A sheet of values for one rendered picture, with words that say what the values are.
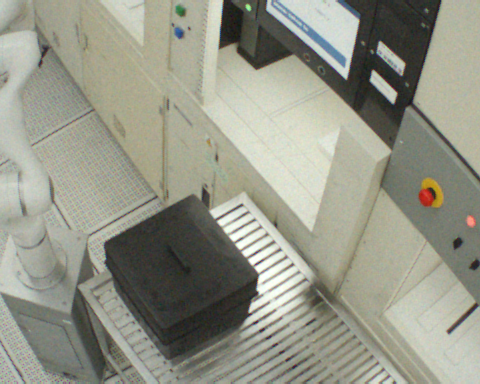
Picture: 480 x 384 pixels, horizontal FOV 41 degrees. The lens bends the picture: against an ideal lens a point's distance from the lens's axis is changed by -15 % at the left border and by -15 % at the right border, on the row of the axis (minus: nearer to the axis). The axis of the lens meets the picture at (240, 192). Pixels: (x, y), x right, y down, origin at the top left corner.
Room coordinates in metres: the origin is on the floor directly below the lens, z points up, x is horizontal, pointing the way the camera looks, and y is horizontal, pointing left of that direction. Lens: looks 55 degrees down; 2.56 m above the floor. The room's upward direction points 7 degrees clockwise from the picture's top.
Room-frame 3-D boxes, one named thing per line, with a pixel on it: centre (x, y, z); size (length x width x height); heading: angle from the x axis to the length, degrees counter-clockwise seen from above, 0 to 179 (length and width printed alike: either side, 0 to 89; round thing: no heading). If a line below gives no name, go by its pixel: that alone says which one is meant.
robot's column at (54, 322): (0.90, 0.57, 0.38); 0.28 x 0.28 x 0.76; 87
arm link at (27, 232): (0.89, 0.60, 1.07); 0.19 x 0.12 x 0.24; 108
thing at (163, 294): (0.86, 0.12, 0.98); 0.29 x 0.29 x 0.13; 42
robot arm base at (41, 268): (0.90, 0.57, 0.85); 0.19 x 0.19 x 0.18
